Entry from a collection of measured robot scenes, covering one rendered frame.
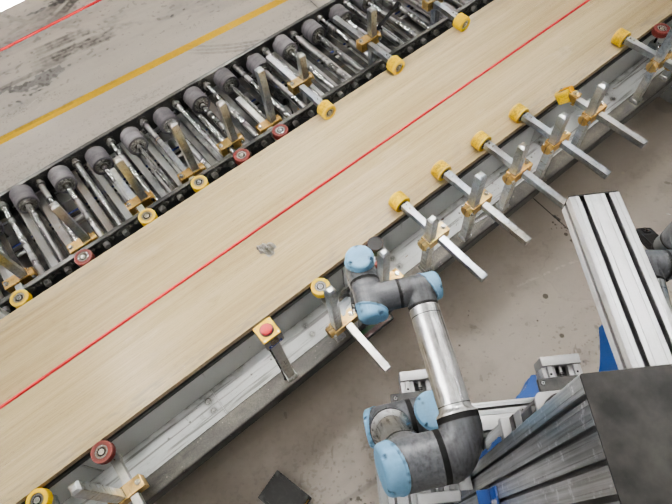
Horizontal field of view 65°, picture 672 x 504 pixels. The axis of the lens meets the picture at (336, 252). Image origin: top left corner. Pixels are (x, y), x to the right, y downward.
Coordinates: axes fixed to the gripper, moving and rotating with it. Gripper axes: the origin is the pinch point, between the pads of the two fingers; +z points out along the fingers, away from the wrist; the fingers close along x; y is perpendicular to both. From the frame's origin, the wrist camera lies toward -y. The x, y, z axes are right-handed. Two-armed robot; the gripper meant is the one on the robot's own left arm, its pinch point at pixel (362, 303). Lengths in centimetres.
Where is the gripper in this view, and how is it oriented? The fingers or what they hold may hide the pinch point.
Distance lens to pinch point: 164.6
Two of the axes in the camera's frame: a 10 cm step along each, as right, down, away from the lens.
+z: 0.7, 4.9, 8.7
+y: 0.8, 8.7, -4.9
